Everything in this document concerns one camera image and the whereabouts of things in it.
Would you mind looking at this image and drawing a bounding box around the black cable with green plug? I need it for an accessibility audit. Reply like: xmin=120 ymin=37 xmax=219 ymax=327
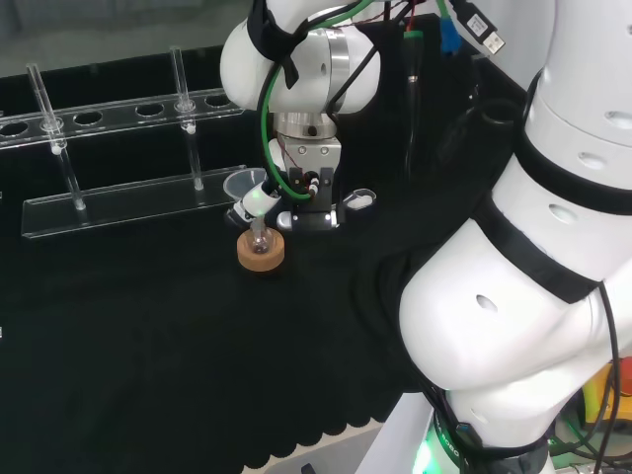
xmin=402 ymin=29 xmax=427 ymax=187

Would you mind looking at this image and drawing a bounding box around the yellow stop button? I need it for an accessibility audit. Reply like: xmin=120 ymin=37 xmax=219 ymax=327
xmin=582 ymin=355 xmax=632 ymax=429

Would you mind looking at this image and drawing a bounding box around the black cable with blue plug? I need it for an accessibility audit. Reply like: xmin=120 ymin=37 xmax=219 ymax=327
xmin=436 ymin=14 xmax=465 ymax=55

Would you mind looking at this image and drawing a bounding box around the small glass round-bottom flask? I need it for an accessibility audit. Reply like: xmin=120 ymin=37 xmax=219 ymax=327
xmin=245 ymin=221 xmax=275 ymax=256

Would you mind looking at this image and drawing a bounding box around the thin black cable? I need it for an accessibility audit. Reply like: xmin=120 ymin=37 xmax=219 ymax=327
xmin=599 ymin=278 xmax=624 ymax=474

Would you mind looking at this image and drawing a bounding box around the clear acrylic funnel stand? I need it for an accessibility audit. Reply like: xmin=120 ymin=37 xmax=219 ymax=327
xmin=0 ymin=45 xmax=248 ymax=242

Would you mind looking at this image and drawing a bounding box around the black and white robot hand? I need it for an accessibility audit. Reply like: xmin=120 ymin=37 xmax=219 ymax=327
xmin=224 ymin=137 xmax=348 ymax=233

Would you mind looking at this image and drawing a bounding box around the glass weighing funnel with powder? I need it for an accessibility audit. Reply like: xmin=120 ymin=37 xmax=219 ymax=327
xmin=342 ymin=188 xmax=378 ymax=211

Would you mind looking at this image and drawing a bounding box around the clear plastic funnel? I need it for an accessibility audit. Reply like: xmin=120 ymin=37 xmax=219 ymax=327
xmin=222 ymin=168 xmax=271 ymax=239

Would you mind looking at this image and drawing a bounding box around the black cable with USB plug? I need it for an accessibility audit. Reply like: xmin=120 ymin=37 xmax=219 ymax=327
xmin=451 ymin=0 xmax=509 ymax=56

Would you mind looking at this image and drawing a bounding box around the cork ring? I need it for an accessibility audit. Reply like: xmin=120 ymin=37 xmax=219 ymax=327
xmin=236 ymin=227 xmax=287 ymax=272

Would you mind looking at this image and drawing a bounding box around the black bench cloth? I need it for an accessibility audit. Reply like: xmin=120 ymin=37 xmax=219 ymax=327
xmin=0 ymin=14 xmax=532 ymax=470

